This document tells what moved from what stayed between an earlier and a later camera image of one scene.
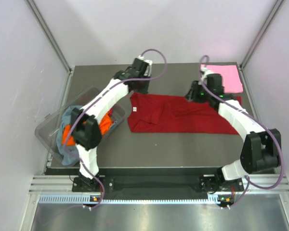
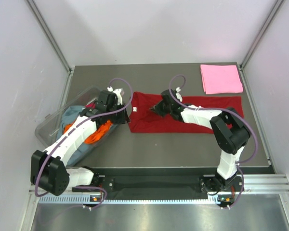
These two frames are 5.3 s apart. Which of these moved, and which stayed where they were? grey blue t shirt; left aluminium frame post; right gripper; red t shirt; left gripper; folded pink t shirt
Moved: left gripper; right gripper
Stayed: left aluminium frame post; grey blue t shirt; folded pink t shirt; red t shirt
